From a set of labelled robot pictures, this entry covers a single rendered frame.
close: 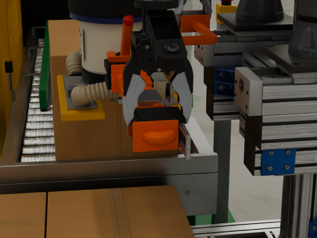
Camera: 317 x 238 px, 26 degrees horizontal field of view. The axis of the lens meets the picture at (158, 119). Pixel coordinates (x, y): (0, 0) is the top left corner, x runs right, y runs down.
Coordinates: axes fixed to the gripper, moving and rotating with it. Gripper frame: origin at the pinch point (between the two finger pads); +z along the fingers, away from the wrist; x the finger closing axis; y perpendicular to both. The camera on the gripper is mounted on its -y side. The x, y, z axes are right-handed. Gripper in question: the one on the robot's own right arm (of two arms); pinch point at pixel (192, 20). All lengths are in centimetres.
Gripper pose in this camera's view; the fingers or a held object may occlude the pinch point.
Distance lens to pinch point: 204.3
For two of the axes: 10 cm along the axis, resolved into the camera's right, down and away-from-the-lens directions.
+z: 0.0, 9.5, 3.2
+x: 9.9, -0.6, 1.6
